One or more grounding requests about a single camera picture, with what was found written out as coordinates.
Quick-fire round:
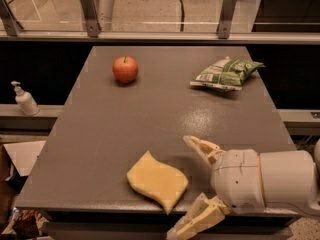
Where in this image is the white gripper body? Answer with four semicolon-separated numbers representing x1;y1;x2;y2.
211;149;265;214

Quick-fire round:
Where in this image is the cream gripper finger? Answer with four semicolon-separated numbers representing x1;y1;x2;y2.
166;193;230;240
183;135;224;167

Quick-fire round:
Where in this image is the yellow wavy sponge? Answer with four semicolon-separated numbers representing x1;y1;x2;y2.
127;151;188;214

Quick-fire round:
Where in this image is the green jalapeno chip bag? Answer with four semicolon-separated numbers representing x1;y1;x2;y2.
190;57;264;92

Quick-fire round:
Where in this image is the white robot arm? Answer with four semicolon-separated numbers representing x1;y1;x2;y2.
167;135;320;240

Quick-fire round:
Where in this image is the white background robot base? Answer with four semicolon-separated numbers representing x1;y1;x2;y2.
69;0;116;31

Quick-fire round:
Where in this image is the red apple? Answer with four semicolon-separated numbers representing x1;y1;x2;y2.
112;56;138;84

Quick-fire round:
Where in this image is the white pump dispenser bottle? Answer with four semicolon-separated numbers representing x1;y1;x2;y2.
11;81;40;116

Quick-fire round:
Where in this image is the cardboard box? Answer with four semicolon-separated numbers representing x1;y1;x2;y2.
0;141;45;224

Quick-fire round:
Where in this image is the right metal rail bracket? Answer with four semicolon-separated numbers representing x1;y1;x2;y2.
217;0;237;39

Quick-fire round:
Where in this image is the metal rail bracket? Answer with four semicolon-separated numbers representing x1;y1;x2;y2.
80;0;101;38
217;0;237;39

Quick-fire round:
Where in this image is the left metal rail bracket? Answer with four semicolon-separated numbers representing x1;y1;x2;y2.
80;0;101;38

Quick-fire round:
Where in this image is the horizontal metal rail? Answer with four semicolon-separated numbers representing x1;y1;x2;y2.
0;31;320;45

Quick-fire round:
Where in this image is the far left metal bracket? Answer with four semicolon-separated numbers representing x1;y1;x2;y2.
0;0;24;36

